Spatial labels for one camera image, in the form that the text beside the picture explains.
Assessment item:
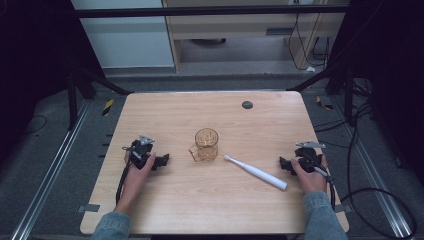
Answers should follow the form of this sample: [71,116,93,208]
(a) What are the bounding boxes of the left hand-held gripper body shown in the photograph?
[121,134,157,170]

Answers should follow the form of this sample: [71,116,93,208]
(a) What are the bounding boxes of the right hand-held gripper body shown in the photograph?
[294,140,328,175]

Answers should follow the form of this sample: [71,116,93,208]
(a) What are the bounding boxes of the person's right hand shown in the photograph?
[290,153,330,195]

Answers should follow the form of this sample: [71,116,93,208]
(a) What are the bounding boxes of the person's left hand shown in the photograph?
[120,151,157,205]

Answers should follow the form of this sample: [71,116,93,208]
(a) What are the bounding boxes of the white electric toothbrush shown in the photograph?
[223,154,288,192]

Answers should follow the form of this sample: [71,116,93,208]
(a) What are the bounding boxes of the clear glass mug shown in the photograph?
[188,127,220,163]

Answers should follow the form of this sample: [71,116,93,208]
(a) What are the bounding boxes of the yellow black floor tape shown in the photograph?
[315,95,334,111]
[101,98,115,117]

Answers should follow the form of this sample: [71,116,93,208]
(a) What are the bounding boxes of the black metal stand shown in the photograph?
[287,63,368,128]
[65,61,134,132]

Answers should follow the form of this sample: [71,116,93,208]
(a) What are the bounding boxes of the white cabinet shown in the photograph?
[70,0,176,70]

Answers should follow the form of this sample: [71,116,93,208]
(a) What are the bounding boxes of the light wooden desk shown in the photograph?
[161,0,350,73]

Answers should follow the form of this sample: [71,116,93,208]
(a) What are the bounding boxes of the left hand-held gripper cable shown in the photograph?
[115,161,133,206]

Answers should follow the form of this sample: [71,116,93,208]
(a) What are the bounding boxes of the hand-held gripper cable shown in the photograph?
[312,162,337,212]
[115,161,133,206]

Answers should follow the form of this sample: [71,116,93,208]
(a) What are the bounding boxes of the right hand-held gripper cable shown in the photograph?
[312,162,337,212]

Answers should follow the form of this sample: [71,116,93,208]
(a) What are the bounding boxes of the black floor cable loop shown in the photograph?
[313,99,418,240]

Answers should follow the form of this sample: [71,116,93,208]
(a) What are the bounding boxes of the grey table bracket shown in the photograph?
[77,203,101,214]
[334,203,353,214]

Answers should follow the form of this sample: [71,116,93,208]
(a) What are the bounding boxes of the aluminium floor rail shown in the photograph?
[9,99,93,240]
[329,96,414,240]

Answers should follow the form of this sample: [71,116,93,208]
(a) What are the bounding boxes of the thin black floor cable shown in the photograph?
[23,114,48,136]

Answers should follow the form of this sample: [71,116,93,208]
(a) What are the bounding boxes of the black hanging cables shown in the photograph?
[287,0,331,72]

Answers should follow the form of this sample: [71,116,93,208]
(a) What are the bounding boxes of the black horizontal frame bar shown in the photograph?
[71,4,350,19]

